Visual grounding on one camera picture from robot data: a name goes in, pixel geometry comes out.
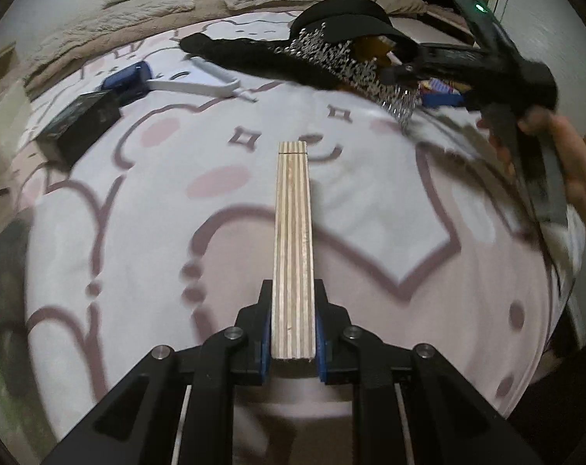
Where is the small black box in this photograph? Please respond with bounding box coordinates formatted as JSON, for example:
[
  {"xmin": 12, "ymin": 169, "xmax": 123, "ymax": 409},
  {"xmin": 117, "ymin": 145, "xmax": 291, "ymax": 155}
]
[{"xmin": 35, "ymin": 90, "xmax": 121, "ymax": 170}]

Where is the plywood wooden block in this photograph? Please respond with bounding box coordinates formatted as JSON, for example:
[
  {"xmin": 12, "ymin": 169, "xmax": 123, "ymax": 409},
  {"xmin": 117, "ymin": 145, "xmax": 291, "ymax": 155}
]
[{"xmin": 271, "ymin": 141, "xmax": 316, "ymax": 361}]

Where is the bunny print blanket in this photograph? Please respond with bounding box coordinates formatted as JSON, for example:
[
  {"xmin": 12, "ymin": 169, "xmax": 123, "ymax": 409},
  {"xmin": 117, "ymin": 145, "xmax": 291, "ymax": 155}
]
[{"xmin": 0, "ymin": 28, "xmax": 585, "ymax": 464}]

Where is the blue round case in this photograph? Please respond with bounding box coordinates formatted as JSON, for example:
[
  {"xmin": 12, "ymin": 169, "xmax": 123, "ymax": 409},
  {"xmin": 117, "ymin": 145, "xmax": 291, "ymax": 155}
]
[{"xmin": 100, "ymin": 61, "xmax": 152, "ymax": 106}]

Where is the black glove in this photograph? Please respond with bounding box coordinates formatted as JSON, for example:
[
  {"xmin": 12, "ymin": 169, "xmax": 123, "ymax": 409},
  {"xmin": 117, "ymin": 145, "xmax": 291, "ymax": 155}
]
[{"xmin": 179, "ymin": 33, "xmax": 346, "ymax": 90}]

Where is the person right hand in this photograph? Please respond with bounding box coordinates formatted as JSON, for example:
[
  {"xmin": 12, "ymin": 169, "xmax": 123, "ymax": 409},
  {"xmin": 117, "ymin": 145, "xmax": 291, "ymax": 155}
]
[{"xmin": 517, "ymin": 106, "xmax": 586, "ymax": 230}]

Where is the silver tiara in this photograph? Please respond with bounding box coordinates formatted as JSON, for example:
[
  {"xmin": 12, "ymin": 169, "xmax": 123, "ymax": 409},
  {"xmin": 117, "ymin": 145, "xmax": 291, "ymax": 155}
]
[{"xmin": 274, "ymin": 19, "xmax": 419, "ymax": 127}]

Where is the folded beige quilt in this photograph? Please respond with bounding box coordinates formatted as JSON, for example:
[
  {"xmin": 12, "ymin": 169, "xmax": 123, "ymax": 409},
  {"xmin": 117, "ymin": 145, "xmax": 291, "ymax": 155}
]
[{"xmin": 21, "ymin": 0, "xmax": 195, "ymax": 84}]

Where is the colourful card box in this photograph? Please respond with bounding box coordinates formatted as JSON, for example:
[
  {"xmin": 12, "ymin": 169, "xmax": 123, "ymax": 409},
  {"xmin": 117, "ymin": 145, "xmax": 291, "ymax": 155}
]
[{"xmin": 418, "ymin": 78, "xmax": 470, "ymax": 108}]

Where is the white plastic tool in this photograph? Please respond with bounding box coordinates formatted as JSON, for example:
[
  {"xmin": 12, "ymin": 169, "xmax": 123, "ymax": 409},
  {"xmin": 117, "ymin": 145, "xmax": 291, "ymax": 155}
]
[{"xmin": 147, "ymin": 57, "xmax": 258, "ymax": 103}]

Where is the black sun visor cap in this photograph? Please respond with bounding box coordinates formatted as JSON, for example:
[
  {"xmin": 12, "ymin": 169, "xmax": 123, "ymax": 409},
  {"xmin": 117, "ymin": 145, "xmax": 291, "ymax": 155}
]
[{"xmin": 289, "ymin": 0, "xmax": 419, "ymax": 59}]

